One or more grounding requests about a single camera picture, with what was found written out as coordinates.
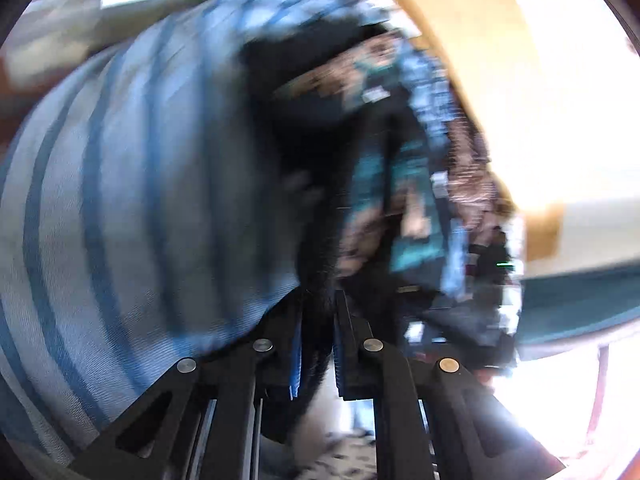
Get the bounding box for black patterned knit sweater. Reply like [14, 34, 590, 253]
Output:
[241, 22, 449, 442]

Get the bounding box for teal curtain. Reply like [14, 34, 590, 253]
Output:
[516, 262, 640, 344]

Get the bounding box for leopard print garment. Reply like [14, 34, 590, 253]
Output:
[297, 431, 378, 480]

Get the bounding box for brown striped garment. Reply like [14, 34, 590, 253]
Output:
[447, 116, 515, 246]

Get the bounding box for blue striped bed sheet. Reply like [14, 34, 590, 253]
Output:
[0, 0, 471, 470]

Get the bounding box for wooden headboard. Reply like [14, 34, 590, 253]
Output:
[394, 0, 564, 262]

